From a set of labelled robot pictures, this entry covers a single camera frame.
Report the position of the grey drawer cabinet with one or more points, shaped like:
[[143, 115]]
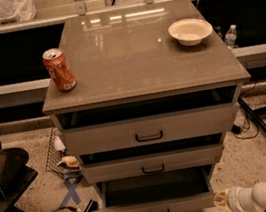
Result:
[[128, 55]]

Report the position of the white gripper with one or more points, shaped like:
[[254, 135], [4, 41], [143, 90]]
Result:
[[234, 198]]

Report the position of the small snack package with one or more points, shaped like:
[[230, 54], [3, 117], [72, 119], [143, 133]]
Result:
[[70, 167]]

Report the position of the black stand leg right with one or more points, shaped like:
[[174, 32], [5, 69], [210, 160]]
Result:
[[252, 115]]

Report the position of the orange soda can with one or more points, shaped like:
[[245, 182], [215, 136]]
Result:
[[56, 64]]

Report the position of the grey top drawer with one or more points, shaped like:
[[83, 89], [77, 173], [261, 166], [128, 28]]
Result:
[[145, 122]]

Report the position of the grey bottom drawer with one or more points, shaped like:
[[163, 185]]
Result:
[[171, 191]]

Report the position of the brown chair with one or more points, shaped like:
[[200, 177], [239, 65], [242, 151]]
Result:
[[0, 164]]

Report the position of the white plastic bag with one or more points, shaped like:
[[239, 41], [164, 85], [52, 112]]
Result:
[[16, 11]]

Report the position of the grey middle drawer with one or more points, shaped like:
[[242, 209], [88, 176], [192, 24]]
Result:
[[154, 158]]

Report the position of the grey drawer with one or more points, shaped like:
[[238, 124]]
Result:
[[145, 122], [171, 191], [154, 158]]

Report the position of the white bowl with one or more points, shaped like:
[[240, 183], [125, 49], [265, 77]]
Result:
[[190, 32]]

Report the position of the wire mesh basket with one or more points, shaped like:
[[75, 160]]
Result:
[[53, 157]]

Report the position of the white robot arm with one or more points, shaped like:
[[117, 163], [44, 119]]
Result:
[[258, 196]]

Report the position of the blue tape cross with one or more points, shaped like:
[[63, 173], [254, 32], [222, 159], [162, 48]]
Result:
[[71, 186]]

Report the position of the clear water bottle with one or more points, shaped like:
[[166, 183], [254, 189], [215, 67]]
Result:
[[230, 37]]

